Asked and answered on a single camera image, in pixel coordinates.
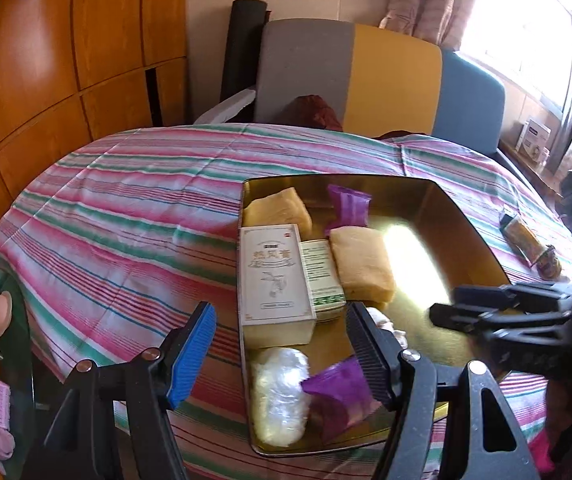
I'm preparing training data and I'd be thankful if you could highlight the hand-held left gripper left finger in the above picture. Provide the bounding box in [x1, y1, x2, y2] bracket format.
[28, 301, 217, 480]

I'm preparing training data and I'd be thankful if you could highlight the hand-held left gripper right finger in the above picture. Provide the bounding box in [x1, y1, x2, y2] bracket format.
[345, 302, 537, 480]

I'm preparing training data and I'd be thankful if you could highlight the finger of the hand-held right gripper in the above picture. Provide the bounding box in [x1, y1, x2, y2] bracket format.
[453, 282, 572, 313]
[428, 301, 572, 376]

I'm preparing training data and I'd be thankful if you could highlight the small white item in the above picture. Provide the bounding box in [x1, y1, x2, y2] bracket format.
[366, 305, 407, 348]

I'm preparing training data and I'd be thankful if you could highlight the purple snack packet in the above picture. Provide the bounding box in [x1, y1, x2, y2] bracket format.
[327, 184, 371, 231]
[301, 355, 379, 441]

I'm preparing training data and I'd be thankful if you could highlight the gold metal tray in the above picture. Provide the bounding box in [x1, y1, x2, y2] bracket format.
[238, 176, 519, 457]

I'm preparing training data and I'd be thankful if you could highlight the yellow sponge cake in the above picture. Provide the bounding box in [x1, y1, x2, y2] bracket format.
[242, 187, 313, 236]
[328, 226, 397, 303]

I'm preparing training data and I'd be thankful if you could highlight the green and white box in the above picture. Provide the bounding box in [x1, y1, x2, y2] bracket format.
[298, 239, 347, 322]

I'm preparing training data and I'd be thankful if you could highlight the plastic-wrapped white bundle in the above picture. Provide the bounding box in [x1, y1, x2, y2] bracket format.
[251, 346, 311, 446]

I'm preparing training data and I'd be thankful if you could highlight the small dark yellow wrapper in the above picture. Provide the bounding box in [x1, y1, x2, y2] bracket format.
[536, 245, 563, 281]

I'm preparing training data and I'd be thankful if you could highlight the brown snack bar wrapper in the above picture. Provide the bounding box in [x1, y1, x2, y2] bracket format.
[498, 212, 547, 267]

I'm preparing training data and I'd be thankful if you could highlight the tall cream carton box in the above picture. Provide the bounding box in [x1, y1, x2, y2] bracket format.
[237, 223, 317, 350]

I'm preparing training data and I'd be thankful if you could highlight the wooden desk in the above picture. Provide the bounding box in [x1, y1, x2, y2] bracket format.
[498, 110, 567, 186]

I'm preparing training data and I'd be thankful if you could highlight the white printed box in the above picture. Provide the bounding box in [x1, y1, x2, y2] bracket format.
[516, 117, 553, 156]

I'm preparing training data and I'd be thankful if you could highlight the striped tablecloth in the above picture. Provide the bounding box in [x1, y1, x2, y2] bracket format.
[0, 122, 572, 476]

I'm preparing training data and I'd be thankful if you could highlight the grey yellow blue chair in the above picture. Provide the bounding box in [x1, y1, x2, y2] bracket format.
[256, 19, 507, 153]

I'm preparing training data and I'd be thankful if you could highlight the window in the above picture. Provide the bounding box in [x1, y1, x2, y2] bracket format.
[458, 0, 572, 111]

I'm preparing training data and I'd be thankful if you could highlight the dark red cushion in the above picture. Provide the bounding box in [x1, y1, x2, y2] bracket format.
[286, 94, 344, 132]

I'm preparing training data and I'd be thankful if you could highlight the black rolled mat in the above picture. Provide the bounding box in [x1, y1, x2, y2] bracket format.
[220, 0, 270, 106]

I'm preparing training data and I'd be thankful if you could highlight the wooden wardrobe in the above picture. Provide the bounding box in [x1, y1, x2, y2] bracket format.
[0, 0, 189, 256]

